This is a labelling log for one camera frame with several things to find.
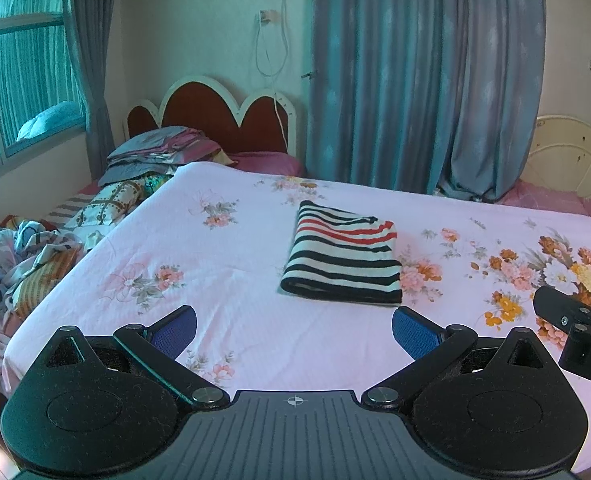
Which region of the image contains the cream metal headboard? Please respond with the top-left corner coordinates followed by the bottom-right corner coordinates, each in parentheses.
top-left (518, 115), bottom-right (591, 196)

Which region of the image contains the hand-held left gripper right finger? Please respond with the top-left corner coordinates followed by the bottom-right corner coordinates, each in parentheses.
top-left (360, 306), bottom-right (552, 409)

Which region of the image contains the lattice patterned quilt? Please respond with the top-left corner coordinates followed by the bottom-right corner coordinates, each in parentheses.
top-left (68, 172), bottom-right (174, 253)

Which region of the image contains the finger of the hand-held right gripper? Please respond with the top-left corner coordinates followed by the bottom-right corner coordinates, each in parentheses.
top-left (534, 286), bottom-right (591, 333)

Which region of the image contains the striped knit sweater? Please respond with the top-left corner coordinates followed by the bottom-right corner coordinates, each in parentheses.
top-left (280, 200), bottom-right (404, 307)

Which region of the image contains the blue-grey curtain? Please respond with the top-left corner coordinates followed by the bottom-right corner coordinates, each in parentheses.
top-left (305, 0), bottom-right (549, 203)

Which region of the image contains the window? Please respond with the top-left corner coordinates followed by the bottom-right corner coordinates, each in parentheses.
top-left (0, 0), bottom-right (89, 171)

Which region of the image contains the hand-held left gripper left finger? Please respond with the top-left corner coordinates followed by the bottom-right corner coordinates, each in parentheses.
top-left (34, 304), bottom-right (230, 409)

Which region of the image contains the magenta pillow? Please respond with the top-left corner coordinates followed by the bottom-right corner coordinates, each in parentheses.
top-left (228, 151), bottom-right (306, 177)

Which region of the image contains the teal quilt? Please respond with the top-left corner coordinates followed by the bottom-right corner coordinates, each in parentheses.
top-left (16, 101), bottom-right (86, 142)

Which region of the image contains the grey window curtain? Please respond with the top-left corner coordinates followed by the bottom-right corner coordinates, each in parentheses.
top-left (60, 0), bottom-right (121, 181)

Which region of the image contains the red headboard with white trim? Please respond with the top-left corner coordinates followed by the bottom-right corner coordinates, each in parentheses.
top-left (122, 76), bottom-right (299, 156)

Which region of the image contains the white cable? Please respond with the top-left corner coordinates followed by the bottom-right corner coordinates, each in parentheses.
top-left (254, 20), bottom-right (291, 153)

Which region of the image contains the bed with pink floral sheet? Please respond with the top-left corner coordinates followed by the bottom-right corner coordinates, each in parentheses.
top-left (3, 160), bottom-right (591, 476)

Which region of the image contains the crumpled patterned blanket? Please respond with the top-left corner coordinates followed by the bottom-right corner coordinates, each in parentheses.
top-left (0, 215), bottom-right (84, 376)

